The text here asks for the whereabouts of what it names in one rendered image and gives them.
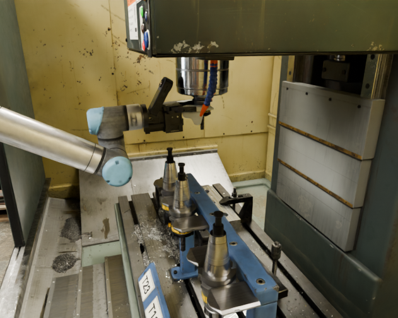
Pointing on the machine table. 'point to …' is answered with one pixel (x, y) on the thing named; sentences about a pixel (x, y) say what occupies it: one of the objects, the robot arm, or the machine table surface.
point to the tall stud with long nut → (275, 255)
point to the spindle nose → (199, 76)
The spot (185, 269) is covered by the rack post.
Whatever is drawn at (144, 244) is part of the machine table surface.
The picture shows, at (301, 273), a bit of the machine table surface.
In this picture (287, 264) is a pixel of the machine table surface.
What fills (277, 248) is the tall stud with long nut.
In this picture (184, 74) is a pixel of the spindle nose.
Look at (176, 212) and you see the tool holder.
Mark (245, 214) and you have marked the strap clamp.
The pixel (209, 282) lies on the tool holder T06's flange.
